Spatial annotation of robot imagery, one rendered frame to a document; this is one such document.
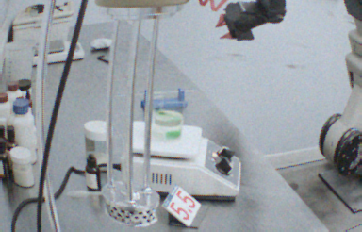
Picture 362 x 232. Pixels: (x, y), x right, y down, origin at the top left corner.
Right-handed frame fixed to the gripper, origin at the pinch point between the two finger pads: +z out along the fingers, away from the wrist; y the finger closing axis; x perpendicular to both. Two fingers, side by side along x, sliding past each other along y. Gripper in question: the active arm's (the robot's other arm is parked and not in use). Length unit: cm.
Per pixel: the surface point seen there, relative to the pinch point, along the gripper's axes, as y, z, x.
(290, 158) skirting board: 47, 87, 109
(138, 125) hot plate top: 22, -26, -52
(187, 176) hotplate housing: 33, -36, -53
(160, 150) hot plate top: 27, -35, -55
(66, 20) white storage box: -31, 54, -18
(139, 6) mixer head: 16, -74, -82
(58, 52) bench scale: -15, 43, -29
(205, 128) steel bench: 24.5, -13.2, -26.9
